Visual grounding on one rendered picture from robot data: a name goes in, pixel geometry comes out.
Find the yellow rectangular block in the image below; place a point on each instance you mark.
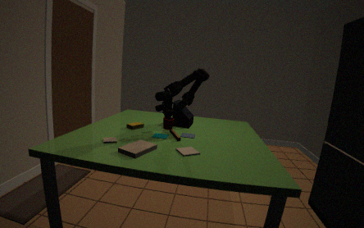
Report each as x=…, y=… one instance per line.
x=134, y=126

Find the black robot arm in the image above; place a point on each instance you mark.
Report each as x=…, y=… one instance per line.
x=199, y=76

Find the tan flat box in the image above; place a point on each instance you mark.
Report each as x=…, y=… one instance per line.
x=137, y=149

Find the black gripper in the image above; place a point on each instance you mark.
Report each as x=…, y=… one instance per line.
x=169, y=112

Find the tan flat square tile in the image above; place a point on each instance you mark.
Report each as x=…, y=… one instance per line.
x=189, y=151

